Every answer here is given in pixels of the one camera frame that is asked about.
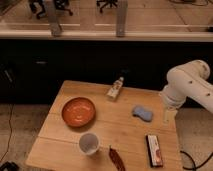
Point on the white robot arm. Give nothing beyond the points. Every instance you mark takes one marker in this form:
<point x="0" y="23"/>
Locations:
<point x="188" y="80"/>

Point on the grey metal post right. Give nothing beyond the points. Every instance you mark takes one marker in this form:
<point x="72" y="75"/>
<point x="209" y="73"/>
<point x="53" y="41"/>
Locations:
<point x="121" y="17"/>

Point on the grey metal post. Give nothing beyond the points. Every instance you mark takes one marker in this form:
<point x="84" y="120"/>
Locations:
<point x="121" y="17"/>
<point x="55" y="27"/>

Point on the grey metal post left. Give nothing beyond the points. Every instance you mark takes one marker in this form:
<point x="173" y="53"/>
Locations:
<point x="55" y="27"/>

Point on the black office chair left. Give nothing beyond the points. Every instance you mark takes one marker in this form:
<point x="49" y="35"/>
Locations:
<point x="42" y="7"/>

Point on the blue sponge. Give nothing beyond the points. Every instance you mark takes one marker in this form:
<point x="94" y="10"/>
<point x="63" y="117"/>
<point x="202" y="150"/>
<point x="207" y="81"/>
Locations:
<point x="142" y="113"/>

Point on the black object floor corner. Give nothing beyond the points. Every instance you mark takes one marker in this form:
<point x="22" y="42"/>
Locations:
<point x="9" y="166"/>

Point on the black office chair centre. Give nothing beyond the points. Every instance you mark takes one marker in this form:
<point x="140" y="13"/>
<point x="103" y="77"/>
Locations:
<point x="106" y="2"/>

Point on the small clear bottle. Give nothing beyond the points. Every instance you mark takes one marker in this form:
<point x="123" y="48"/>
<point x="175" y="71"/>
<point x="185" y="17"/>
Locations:
<point x="113" y="92"/>

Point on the chocolate bar box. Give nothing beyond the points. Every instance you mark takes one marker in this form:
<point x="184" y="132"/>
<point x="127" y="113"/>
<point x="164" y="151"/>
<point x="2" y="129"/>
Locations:
<point x="154" y="152"/>

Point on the black office chair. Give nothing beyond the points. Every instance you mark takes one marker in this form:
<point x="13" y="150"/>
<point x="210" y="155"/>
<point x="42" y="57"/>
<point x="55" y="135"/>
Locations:
<point x="106" y="2"/>
<point x="42" y="7"/>

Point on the white cup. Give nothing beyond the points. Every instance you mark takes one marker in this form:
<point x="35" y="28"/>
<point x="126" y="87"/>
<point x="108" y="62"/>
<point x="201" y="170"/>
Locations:
<point x="89" y="144"/>

